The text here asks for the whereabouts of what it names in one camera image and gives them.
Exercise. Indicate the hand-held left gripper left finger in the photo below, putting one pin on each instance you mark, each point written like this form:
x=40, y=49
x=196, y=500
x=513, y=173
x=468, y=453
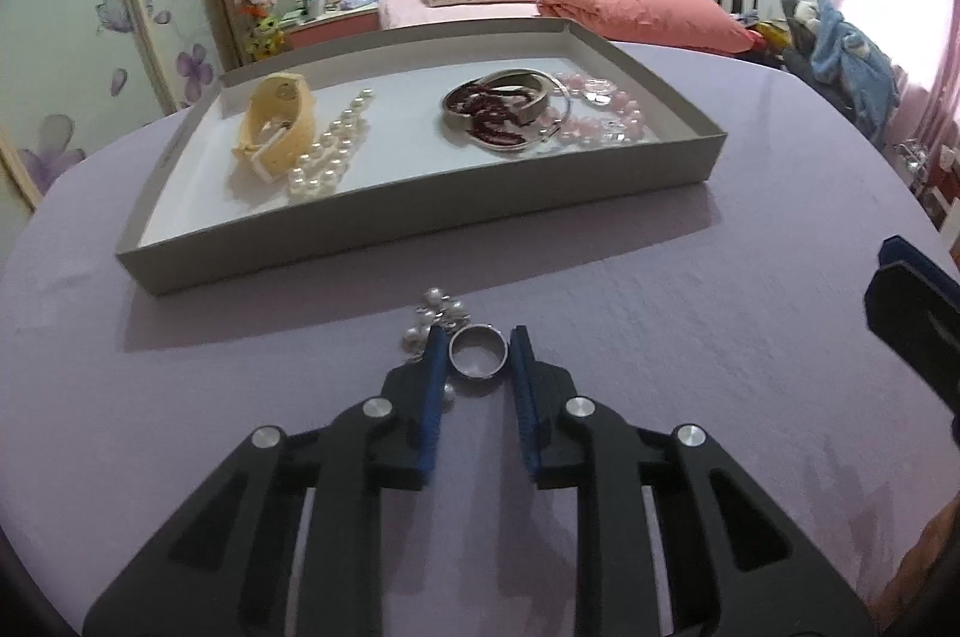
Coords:
x=433, y=397

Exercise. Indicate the pink nightstand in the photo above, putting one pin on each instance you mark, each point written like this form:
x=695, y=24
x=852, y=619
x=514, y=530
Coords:
x=330, y=26

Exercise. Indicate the pink bed sheet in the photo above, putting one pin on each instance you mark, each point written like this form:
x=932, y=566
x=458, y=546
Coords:
x=442, y=16

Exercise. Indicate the wide silver bangle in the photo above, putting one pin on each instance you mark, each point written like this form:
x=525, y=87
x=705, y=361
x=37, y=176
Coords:
x=519, y=116

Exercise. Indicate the yellow wrist watch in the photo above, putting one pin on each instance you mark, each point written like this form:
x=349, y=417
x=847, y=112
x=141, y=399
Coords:
x=281, y=112

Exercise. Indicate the floral sliding door wardrobe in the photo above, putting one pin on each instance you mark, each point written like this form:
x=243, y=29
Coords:
x=60, y=45

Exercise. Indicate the white shelf rack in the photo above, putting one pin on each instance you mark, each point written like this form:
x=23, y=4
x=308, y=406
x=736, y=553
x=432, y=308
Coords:
x=930, y=172

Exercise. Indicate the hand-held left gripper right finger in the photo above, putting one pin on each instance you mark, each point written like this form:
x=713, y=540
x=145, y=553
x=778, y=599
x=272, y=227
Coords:
x=523, y=404

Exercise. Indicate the thin silver bangle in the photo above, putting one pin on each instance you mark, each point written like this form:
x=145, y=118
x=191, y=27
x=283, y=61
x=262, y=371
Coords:
x=547, y=133

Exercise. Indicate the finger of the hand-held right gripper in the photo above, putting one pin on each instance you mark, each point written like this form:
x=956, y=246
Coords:
x=900, y=253

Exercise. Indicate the coral pillow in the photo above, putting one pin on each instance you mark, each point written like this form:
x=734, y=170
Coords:
x=652, y=11

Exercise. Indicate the grey shallow tray box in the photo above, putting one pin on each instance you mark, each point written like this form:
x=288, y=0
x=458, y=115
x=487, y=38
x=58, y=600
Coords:
x=405, y=157

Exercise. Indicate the blue fleece garment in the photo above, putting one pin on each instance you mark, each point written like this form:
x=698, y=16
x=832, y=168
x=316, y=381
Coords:
x=847, y=60

